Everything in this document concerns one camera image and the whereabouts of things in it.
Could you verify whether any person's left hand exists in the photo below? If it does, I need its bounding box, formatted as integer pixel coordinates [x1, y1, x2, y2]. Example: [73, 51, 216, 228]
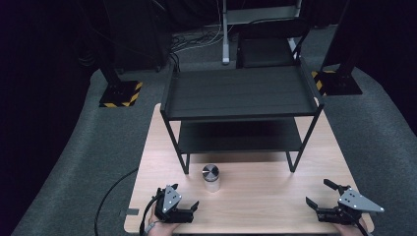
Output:
[147, 211, 180, 236]

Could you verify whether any small silver metal cup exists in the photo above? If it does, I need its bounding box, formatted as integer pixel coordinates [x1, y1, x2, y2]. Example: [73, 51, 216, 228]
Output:
[202, 163, 221, 194]

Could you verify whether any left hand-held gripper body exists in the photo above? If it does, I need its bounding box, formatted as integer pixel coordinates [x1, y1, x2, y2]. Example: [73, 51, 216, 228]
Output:
[153, 185, 195, 224]

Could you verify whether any black stand with striped base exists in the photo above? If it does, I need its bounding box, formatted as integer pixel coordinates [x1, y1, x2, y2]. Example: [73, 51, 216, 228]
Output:
[310, 0, 364, 97]
[94, 32, 144, 109]

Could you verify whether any black two-tier shelf rack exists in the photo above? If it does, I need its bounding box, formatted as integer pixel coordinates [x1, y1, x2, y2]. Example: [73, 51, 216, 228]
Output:
[159, 63, 326, 175]

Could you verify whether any black cable on floor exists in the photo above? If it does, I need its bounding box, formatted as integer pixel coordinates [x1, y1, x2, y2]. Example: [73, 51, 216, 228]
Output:
[93, 167, 141, 236]

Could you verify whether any left hand-held gripper cable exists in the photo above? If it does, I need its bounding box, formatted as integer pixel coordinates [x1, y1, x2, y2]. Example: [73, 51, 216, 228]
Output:
[139, 192, 165, 236]

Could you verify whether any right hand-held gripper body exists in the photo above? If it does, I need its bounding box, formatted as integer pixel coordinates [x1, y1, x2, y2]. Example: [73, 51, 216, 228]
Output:
[316, 187, 386, 226]

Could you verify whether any white metal stand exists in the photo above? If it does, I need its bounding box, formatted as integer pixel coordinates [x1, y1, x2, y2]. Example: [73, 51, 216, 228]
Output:
[221, 0, 303, 65]

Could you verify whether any hand-held gripper cable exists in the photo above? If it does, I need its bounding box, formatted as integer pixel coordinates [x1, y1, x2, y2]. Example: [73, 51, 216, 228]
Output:
[351, 214, 371, 236]
[139, 192, 165, 236]

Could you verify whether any bundle of floor cables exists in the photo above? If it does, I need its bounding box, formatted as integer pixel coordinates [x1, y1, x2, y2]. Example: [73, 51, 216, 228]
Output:
[169, 24, 227, 73]

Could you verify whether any right hand-held gripper cable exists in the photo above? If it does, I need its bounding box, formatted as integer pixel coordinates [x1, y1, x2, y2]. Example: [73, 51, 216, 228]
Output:
[351, 214, 371, 236]

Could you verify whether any person's right hand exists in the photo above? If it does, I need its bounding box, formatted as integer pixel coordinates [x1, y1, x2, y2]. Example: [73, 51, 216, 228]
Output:
[333, 218, 372, 236]

